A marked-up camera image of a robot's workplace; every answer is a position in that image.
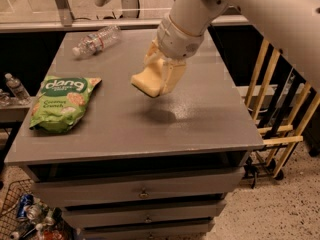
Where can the clear plastic water bottle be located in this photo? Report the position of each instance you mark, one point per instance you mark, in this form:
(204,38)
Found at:
(98,41)

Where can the yellow sponge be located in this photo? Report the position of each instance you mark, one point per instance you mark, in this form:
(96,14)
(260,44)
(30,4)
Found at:
(149,80)

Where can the small water bottle on shelf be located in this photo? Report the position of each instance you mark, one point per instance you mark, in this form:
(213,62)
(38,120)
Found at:
(17,88)

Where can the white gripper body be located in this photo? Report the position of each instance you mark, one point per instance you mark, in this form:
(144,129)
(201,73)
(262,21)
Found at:
(176,41)

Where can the blue soda can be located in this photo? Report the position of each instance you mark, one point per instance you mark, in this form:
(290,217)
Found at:
(24,204)

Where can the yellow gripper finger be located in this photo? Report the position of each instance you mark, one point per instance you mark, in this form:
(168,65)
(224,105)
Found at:
(172,72)
(153,54)

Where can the wooden folding rack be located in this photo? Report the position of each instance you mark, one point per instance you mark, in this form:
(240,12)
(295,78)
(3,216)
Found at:
(290,110)

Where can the green rice chip bag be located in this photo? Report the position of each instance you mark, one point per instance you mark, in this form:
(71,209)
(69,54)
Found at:
(61,103)

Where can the red can in basket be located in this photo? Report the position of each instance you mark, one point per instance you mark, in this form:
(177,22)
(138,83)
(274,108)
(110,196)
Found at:
(52,235)

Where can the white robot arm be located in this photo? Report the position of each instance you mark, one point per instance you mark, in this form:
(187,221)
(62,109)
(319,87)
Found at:
(291,26)

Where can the wire basket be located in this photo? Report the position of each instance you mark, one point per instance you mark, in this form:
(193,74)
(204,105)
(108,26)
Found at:
(8,221)

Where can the silver soda can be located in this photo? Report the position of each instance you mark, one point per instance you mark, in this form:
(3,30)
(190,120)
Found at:
(35,213)

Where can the grey drawer cabinet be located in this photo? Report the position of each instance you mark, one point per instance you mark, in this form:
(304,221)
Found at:
(136,167)

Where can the metal railing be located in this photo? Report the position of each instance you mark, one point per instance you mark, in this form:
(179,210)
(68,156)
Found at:
(17,16)

